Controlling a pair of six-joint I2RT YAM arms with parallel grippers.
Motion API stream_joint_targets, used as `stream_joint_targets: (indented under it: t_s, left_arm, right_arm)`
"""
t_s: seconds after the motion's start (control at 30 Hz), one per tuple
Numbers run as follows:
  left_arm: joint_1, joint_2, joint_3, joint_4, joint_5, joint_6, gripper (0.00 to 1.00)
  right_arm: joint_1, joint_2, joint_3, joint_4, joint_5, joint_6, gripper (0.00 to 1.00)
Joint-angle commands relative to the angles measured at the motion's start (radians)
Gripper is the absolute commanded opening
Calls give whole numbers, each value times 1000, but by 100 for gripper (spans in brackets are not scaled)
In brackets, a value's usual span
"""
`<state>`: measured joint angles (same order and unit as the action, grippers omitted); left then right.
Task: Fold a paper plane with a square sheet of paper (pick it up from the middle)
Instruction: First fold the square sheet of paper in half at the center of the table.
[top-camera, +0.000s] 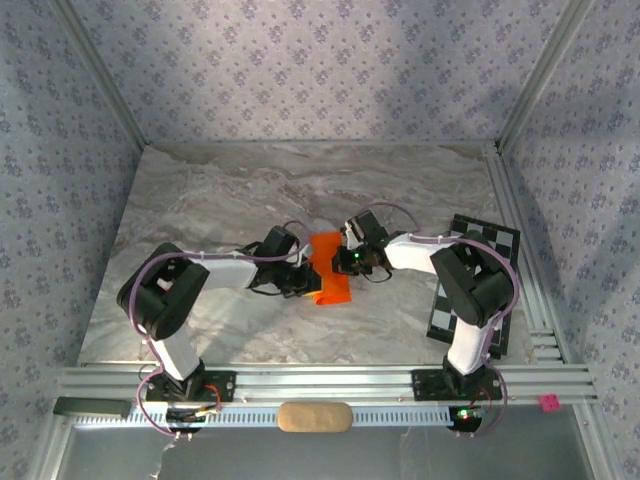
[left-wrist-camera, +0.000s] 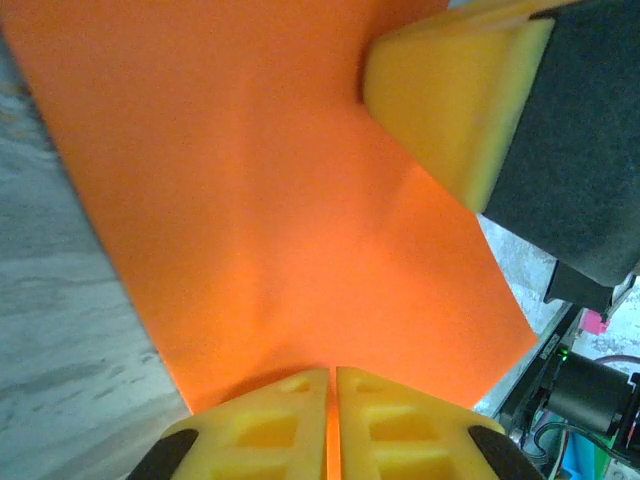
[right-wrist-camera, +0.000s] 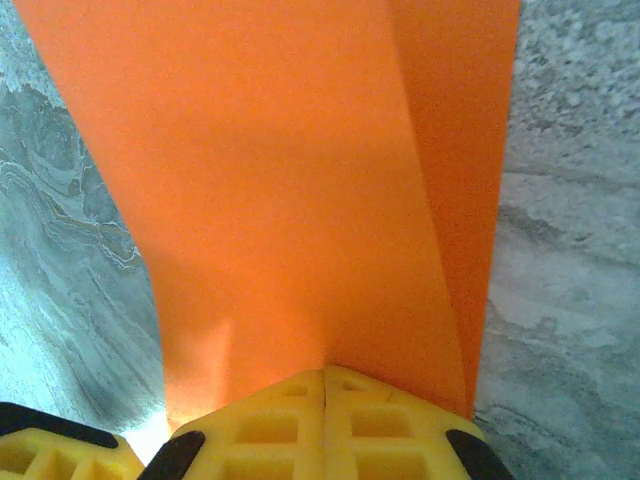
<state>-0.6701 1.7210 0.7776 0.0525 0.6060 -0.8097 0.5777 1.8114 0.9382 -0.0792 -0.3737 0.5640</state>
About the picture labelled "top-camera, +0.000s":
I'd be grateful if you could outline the long aluminium profile rail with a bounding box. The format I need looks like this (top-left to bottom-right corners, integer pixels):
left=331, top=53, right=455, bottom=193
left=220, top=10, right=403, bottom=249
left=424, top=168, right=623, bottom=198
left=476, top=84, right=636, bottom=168
left=55, top=364, right=599, bottom=405

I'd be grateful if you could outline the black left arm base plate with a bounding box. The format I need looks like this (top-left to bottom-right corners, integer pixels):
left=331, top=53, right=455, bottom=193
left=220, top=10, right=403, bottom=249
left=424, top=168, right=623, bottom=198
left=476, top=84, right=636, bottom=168
left=145, top=370, right=237, bottom=404

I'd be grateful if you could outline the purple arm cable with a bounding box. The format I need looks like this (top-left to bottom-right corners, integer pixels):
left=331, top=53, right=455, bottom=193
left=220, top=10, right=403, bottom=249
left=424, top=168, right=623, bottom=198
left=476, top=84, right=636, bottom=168
left=344, top=202, right=519, bottom=439
left=128, top=219, right=314, bottom=441

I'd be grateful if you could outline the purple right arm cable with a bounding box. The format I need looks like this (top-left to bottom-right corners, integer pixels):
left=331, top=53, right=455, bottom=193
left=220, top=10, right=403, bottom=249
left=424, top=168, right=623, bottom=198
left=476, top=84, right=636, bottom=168
left=344, top=202, right=519, bottom=439

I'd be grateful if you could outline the controller board with wires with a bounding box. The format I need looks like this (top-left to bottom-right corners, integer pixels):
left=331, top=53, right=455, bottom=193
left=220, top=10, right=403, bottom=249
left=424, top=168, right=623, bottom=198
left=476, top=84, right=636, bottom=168
left=164, top=405, right=224, bottom=434

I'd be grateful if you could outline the orange cloth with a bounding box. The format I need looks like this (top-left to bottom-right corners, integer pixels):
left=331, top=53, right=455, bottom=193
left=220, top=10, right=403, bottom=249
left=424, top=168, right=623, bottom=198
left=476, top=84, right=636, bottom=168
left=308, top=231, right=353, bottom=306

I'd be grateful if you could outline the tan oval cork pad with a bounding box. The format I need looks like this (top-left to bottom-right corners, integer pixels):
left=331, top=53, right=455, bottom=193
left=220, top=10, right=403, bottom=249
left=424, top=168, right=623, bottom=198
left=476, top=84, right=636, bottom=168
left=277, top=401, right=354, bottom=434

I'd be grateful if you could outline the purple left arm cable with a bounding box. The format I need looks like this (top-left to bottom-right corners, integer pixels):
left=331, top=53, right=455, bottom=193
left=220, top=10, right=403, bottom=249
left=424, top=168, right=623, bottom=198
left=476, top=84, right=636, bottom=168
left=128, top=219, right=314, bottom=441

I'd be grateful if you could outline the black grey checkerboard panel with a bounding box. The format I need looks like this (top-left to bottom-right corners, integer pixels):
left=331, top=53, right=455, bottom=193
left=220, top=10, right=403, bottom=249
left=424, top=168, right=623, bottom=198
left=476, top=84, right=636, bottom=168
left=425, top=213, right=521, bottom=359

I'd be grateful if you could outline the controller board with green light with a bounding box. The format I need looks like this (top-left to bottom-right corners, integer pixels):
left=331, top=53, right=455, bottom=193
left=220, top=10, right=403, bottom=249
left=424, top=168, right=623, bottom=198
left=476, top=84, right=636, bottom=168
left=447, top=405, right=486, bottom=431

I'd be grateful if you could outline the white slotted cable duct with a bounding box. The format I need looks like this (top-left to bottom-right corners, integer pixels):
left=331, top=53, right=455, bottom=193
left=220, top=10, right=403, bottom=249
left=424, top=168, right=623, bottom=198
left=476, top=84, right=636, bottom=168
left=74, top=403, right=456, bottom=429

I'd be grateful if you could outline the flat black bar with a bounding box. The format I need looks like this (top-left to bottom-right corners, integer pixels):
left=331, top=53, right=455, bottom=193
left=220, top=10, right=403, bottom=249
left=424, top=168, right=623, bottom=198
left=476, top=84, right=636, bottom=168
left=53, top=397, right=130, bottom=420

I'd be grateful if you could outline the aluminium frame post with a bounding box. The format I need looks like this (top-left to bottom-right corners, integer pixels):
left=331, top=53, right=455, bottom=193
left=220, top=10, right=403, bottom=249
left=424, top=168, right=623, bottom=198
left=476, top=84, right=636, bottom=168
left=497, top=0, right=596, bottom=147

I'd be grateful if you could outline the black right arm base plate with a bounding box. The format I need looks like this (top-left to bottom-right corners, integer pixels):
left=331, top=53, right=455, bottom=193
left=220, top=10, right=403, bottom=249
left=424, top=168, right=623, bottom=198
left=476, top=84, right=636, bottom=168
left=412, top=368, right=504, bottom=402

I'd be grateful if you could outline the aluminium side rail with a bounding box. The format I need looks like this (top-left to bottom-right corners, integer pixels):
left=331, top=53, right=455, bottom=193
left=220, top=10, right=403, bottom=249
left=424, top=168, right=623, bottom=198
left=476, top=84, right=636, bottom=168
left=482, top=152, right=569, bottom=364

